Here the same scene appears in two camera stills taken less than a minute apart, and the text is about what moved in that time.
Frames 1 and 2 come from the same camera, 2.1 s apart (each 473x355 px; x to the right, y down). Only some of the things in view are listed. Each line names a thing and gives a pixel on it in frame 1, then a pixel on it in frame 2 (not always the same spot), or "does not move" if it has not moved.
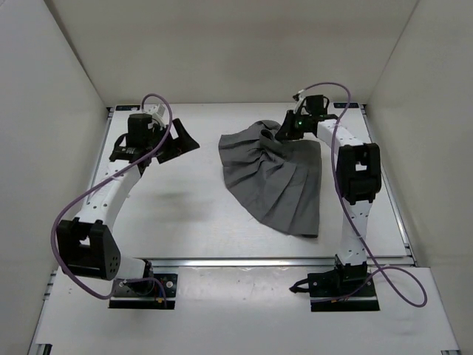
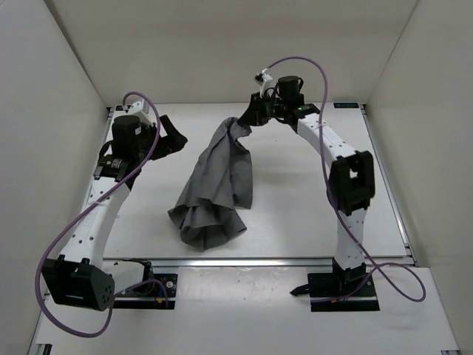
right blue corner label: [344, 105] does not move
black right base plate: [339, 291] does not move
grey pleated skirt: [280, 178] to [210, 208]
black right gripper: [286, 132] to [253, 116]
